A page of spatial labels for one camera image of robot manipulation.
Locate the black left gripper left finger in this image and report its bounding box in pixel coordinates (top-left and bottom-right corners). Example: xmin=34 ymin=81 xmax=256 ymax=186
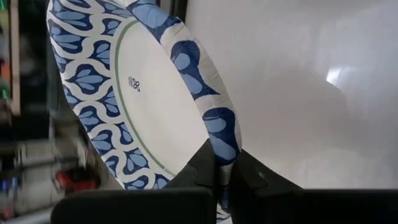
xmin=51 ymin=139 xmax=218 ymax=224

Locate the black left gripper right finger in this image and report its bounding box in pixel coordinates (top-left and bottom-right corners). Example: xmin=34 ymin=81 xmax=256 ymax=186
xmin=229 ymin=149 xmax=398 ymax=224

